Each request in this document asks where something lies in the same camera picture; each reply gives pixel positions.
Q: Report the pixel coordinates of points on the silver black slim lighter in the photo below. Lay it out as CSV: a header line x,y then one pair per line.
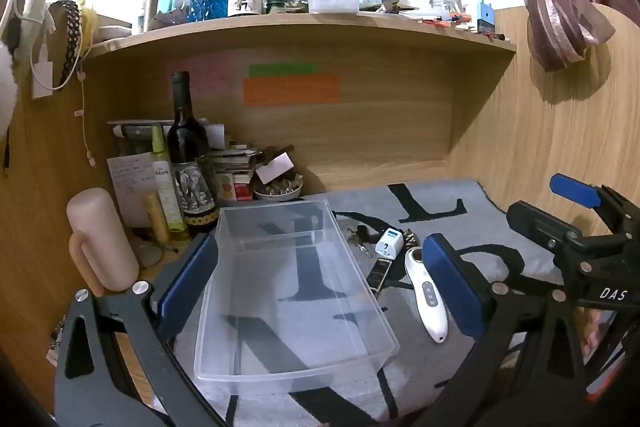
x,y
378,274

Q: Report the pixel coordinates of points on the blank white card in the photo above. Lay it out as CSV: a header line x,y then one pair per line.
x,y
274,168

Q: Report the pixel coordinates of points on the stack of papers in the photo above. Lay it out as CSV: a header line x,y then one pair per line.
x,y
235,159

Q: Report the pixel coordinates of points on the dark wine bottle elephant label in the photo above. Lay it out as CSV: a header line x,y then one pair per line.
x,y
187,142

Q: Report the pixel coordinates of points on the white box with fruit print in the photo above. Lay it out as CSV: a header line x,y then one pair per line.
x,y
226,187

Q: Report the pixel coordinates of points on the white hanging tag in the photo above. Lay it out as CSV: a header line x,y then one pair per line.
x,y
42,77

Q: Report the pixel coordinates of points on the orange pens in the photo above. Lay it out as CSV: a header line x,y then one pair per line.
x,y
450,19

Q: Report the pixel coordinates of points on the braided dark headband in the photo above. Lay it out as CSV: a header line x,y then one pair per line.
x,y
72,37

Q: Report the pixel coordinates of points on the grey white tube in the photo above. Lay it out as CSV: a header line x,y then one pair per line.
x,y
132,130

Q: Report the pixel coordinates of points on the wooden shelf board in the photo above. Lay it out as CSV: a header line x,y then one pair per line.
x,y
300,32

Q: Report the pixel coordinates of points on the white paper sheet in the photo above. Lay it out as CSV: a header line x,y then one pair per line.
x,y
215,136

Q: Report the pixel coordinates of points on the green spray bottle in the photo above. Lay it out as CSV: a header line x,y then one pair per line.
x,y
165,187

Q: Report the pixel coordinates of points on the white fluffy plush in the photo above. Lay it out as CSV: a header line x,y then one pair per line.
x,y
7,82

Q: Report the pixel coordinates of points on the white handheld massager device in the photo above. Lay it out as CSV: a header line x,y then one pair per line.
x,y
427,297

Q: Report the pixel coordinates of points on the small red box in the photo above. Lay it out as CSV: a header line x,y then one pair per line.
x,y
243,192

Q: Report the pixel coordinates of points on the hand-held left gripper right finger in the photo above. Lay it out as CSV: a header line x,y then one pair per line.
x,y
452,287

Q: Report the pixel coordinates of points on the beige cosmetic tube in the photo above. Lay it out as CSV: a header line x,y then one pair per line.
x,y
156,217

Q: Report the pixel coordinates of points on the orange sticky note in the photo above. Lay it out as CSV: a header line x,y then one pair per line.
x,y
290,91

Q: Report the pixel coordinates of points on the pink sticky note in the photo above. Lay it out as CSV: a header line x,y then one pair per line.
x,y
200,74

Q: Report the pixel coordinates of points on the cardboard tube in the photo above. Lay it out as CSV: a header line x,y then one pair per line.
x,y
150,12

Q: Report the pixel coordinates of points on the white plug adapter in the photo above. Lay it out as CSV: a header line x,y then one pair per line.
x,y
389,244

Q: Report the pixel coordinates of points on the clear plastic storage bin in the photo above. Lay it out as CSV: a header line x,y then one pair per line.
x,y
300,307

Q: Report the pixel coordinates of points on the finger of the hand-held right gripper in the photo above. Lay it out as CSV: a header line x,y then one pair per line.
x,y
537,219
575,189

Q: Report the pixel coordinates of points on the person's right hand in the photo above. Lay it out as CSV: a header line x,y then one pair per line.
x,y
596,324

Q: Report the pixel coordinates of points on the green sticky note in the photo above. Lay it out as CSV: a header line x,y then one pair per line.
x,y
282,70

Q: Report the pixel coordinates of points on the grey mat with black letters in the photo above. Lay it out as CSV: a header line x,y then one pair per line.
x,y
500,227

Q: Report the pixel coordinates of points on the white bowl of beads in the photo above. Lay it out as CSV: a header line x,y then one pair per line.
x,y
277,193

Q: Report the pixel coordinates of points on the handwritten paper note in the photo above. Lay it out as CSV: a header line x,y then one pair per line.
x,y
130,187

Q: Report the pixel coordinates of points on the flat white plastic box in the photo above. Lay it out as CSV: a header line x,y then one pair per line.
x,y
332,3

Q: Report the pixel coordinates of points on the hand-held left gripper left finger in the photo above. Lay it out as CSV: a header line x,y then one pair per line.
x,y
187,279

